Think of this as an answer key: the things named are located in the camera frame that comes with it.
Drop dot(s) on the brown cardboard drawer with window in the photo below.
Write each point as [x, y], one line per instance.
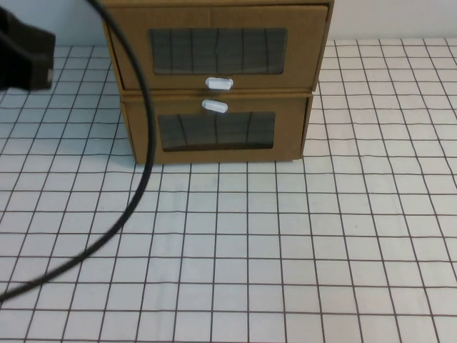
[303, 53]
[285, 107]

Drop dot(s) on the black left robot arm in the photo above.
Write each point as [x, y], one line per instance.
[21, 53]

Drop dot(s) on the brown cardboard box sleeve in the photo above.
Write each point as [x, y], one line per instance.
[214, 3]
[306, 118]

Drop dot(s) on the white grid tablecloth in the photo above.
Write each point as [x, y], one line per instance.
[321, 232]

